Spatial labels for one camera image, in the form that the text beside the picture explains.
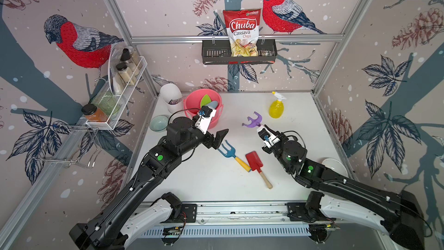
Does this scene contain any purple rake pink handle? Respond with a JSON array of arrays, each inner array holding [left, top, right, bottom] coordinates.
[[242, 112, 262, 128]]

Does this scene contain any yellow spray bottle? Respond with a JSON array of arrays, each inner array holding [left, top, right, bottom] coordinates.
[[269, 91, 286, 119]]

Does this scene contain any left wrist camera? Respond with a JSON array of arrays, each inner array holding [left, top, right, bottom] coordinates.
[[193, 106, 216, 134]]

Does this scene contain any black wire wall basket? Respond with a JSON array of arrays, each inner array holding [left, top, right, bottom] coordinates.
[[202, 39, 277, 65]]

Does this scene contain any white wire wall shelf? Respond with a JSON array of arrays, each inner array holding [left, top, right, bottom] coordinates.
[[86, 43, 148, 130]]

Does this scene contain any chrome wire rack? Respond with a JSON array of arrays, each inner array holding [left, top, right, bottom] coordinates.
[[31, 126, 102, 169]]

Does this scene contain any pink plastic bucket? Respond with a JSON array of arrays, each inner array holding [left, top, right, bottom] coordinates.
[[183, 88, 223, 129]]

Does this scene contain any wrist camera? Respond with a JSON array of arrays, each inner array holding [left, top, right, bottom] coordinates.
[[193, 106, 216, 134], [257, 125, 281, 148]]

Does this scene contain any white paper cup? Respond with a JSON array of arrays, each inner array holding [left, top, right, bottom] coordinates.
[[160, 83, 183, 113]]

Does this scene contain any beige spice bottle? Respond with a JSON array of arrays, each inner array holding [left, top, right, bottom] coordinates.
[[120, 48, 140, 76], [116, 62, 136, 86]]

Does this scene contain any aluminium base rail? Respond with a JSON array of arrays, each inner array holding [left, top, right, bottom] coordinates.
[[117, 196, 387, 247]]

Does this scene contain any white bowl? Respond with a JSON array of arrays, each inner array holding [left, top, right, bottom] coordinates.
[[321, 158, 349, 177]]

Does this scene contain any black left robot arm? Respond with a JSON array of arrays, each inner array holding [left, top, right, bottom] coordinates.
[[69, 117, 228, 250]]

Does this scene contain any red cassava chips bag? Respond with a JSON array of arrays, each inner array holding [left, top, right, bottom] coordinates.
[[223, 9, 261, 57]]

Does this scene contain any red shovel wooden handle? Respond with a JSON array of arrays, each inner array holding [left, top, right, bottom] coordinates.
[[246, 151, 273, 189]]

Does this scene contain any small green ceramic bowl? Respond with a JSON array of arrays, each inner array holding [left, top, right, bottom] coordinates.
[[149, 115, 169, 132]]

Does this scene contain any green trowel yellow handle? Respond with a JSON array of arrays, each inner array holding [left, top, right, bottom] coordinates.
[[200, 94, 212, 108]]

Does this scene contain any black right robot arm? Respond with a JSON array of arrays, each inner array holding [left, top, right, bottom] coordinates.
[[257, 125, 426, 250]]

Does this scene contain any beige spice bottle front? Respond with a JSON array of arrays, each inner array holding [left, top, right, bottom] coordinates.
[[116, 62, 136, 86]]

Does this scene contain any orange spice jar black lid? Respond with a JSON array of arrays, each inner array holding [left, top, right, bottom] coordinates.
[[81, 104, 108, 122]]

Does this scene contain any beige spice bottle back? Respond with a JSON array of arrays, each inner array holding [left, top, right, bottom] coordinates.
[[120, 48, 140, 76]]

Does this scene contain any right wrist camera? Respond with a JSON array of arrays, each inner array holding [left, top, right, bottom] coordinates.
[[257, 125, 281, 148]]

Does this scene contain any light blue trowel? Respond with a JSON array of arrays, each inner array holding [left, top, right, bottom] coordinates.
[[205, 101, 219, 110]]

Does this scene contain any blue hand fork yellow handle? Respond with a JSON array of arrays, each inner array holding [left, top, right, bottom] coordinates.
[[218, 140, 252, 172]]

